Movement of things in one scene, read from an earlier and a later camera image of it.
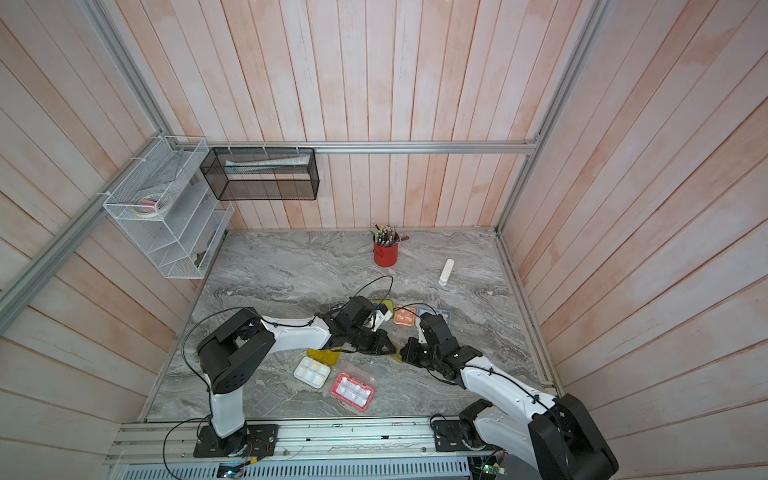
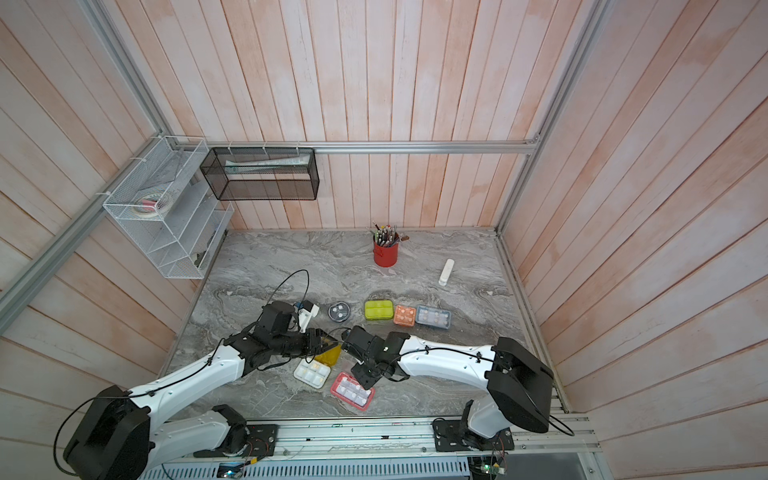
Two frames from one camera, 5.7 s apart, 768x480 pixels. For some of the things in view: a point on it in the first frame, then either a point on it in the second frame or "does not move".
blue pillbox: x=434 y=311 does not move
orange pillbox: x=404 y=316 does not move
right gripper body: x=421 y=354 to x=365 y=374
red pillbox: x=353 y=391 does not move
